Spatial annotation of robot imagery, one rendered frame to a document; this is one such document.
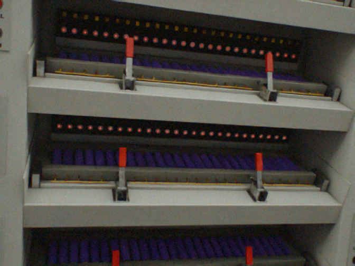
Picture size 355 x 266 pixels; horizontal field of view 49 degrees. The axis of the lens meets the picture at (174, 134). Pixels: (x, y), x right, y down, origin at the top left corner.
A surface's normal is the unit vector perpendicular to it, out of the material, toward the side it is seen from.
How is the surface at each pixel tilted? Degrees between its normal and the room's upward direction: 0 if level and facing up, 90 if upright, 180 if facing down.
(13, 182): 90
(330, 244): 90
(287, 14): 108
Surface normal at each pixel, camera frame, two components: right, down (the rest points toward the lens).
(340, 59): -0.96, -0.05
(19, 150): 0.25, 0.12
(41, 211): 0.22, 0.43
